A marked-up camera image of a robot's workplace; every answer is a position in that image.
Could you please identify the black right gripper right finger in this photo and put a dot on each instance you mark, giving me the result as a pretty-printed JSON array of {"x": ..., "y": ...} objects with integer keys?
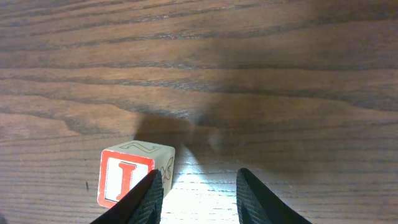
[{"x": 257, "y": 204}]

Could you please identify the red letter I block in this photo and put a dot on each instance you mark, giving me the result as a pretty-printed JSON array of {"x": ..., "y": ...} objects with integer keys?
[{"x": 124, "y": 165}]

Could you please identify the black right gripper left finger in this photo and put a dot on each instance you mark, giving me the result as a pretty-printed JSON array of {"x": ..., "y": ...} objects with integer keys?
[{"x": 141, "y": 205}]

